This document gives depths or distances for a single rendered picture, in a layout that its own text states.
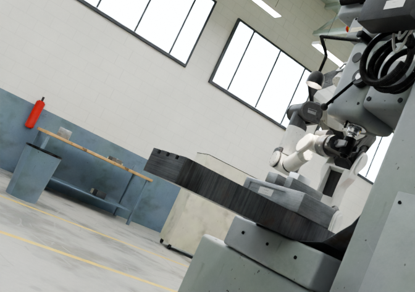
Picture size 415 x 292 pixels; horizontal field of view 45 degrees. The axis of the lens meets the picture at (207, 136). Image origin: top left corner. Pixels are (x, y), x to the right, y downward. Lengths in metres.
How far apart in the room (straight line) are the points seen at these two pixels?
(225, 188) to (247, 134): 9.31
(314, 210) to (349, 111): 0.41
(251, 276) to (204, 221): 6.22
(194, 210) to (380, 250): 6.62
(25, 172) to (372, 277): 5.26
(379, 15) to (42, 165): 5.12
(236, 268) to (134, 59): 7.88
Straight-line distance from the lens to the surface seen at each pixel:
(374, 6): 1.64
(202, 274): 2.03
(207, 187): 1.45
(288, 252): 1.70
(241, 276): 1.85
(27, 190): 6.27
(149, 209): 9.93
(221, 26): 10.41
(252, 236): 1.85
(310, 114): 2.38
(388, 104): 1.75
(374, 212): 1.45
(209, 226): 8.05
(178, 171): 1.41
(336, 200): 2.64
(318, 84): 2.08
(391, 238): 1.39
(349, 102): 1.89
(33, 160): 6.23
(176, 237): 7.90
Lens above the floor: 0.79
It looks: 8 degrees up
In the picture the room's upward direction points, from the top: 25 degrees clockwise
